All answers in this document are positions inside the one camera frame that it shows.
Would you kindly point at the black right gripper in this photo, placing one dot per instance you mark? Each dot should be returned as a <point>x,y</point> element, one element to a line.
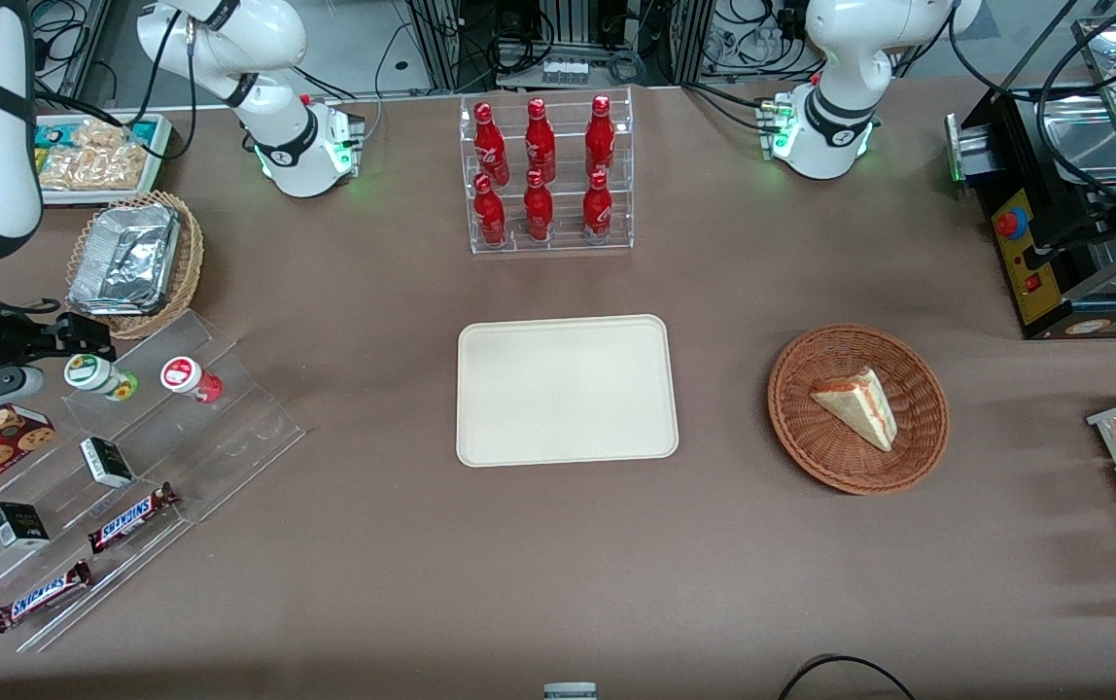
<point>12,340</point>

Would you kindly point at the green gum bottle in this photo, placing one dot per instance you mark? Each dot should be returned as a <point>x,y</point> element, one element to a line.
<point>91,373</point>

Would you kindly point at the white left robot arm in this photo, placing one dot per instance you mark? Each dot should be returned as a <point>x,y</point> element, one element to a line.
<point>845,49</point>

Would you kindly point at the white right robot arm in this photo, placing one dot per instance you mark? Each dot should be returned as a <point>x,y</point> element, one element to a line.
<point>266,39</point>

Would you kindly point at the red gum bottle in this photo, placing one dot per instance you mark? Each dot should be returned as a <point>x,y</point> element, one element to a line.
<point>184,376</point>

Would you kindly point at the beige plastic tray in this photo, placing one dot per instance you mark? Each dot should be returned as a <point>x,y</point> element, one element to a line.
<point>568,389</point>

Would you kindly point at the stacked aluminium foil trays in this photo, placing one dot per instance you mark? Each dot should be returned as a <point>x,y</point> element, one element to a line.
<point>125,258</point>

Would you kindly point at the black machine with yellow panel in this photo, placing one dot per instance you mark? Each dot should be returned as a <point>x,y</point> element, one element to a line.
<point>1015,262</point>

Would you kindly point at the small black box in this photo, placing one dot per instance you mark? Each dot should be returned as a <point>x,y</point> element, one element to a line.
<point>107,463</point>
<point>18,525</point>

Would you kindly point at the light oval wicker basket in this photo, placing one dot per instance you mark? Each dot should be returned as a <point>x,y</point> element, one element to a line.
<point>191,253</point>

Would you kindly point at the large clear cracker bag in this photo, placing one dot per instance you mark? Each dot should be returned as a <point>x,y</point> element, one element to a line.
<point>96,167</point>

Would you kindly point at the clear acrylic stepped stand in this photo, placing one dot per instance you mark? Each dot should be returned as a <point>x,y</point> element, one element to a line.
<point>227,437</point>

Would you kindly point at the brown Snickers bar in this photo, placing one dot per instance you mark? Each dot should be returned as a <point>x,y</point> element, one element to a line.
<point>41,597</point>
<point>130,518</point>

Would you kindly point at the teal snack packet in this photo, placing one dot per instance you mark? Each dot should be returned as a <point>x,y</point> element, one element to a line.
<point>143,131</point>
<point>57,133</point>

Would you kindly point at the small clear cracker bag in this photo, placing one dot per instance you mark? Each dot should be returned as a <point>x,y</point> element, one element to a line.
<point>101,132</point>

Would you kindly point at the white plastic snack bin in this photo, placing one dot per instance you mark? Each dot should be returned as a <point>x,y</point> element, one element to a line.
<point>165,146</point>

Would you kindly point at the wrapped triangle sandwich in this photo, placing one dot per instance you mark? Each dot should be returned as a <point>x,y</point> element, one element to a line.
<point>859,403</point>

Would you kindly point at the round brown wicker basket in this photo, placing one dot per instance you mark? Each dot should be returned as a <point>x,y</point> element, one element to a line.
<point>811,447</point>

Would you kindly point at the red cola bottle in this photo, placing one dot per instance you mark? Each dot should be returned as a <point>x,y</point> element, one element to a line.
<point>600,141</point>
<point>490,214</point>
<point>597,209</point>
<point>538,209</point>
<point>540,146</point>
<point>490,146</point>

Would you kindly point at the clear acrylic bottle rack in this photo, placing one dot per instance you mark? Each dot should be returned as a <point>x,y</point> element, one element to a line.
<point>568,233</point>

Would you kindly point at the white power strip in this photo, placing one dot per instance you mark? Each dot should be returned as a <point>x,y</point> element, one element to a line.
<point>565,72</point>

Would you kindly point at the metal equipment rack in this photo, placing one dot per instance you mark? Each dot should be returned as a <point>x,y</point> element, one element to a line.
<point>558,19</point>

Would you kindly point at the small grey device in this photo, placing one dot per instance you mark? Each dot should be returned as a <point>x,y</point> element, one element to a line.
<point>570,691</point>

